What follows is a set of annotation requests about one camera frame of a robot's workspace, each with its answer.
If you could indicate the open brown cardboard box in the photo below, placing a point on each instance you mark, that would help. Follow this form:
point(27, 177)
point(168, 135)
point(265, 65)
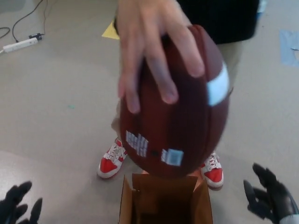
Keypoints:
point(202, 205)

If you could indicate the yellow paper sheet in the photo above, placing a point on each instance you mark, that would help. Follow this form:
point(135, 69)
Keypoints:
point(109, 32)

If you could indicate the person's left red-white sneaker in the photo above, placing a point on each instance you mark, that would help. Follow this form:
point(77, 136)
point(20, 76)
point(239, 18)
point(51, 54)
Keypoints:
point(213, 178)

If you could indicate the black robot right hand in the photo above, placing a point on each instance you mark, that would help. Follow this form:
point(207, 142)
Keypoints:
point(278, 200)

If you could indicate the person's red-white sneaker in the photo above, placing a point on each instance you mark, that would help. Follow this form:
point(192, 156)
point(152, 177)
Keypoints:
point(213, 178)
point(108, 165)

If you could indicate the person's right hand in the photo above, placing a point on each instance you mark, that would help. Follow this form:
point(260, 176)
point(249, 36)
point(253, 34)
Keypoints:
point(149, 30)

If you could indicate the blue floor tape patch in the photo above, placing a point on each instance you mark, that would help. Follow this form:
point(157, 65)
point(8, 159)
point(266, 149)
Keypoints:
point(288, 51)

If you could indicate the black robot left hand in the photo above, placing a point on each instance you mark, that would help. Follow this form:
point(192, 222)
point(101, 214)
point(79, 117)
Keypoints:
point(11, 210)

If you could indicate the brown leather american football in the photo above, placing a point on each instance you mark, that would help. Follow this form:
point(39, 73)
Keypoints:
point(187, 116)

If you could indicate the small green tape scrap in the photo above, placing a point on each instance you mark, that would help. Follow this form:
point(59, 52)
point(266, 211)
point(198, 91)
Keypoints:
point(70, 107)

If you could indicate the white power strip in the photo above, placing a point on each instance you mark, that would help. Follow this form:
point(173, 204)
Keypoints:
point(21, 44)

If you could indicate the person's right red-white sneaker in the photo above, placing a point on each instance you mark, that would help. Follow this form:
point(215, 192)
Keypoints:
point(108, 165)

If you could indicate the person's black shirt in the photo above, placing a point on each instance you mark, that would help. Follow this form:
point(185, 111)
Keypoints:
point(222, 18)

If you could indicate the black power adapter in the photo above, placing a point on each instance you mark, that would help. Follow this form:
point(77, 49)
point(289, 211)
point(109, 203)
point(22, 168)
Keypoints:
point(35, 36)

